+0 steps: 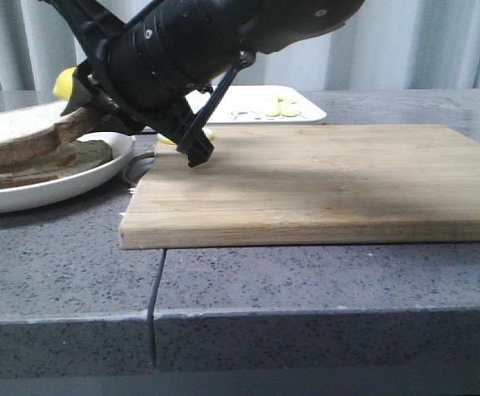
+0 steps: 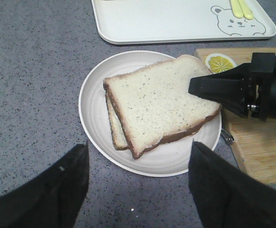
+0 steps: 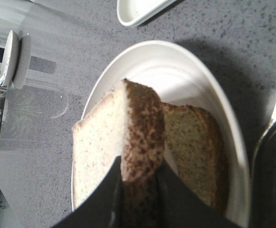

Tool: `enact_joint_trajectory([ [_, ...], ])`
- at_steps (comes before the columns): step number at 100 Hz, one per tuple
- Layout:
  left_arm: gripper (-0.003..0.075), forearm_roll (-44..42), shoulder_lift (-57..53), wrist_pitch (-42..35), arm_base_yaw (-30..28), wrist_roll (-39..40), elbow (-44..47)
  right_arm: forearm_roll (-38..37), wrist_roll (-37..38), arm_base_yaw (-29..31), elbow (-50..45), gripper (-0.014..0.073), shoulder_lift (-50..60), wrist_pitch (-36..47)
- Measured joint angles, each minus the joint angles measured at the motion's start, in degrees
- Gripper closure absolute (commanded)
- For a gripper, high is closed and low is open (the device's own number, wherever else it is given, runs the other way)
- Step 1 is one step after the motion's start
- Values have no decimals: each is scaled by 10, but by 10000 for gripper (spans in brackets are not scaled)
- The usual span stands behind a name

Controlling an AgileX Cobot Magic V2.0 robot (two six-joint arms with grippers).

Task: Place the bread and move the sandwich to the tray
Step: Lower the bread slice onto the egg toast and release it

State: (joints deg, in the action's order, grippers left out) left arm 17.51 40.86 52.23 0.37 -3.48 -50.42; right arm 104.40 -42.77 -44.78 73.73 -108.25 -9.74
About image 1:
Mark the yellow corn kernel pieces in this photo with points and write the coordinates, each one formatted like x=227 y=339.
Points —
x=281 y=106

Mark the grey curtain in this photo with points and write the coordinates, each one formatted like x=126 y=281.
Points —
x=386 y=45

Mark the metal cutting board handle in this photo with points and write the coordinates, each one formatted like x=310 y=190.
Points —
x=137 y=167

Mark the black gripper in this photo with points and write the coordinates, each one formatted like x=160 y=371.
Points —
x=167 y=68

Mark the white rectangular tray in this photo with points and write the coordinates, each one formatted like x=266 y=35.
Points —
x=247 y=104

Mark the white round plate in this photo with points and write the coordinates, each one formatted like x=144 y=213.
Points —
x=49 y=192

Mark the yellow lemon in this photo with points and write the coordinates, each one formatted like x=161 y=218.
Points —
x=63 y=85

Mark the lemon slice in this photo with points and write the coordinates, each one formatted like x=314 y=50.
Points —
x=207 y=131

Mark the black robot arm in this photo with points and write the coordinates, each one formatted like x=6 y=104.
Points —
x=277 y=24

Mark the wooden cutting board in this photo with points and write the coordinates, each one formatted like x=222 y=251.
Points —
x=308 y=185

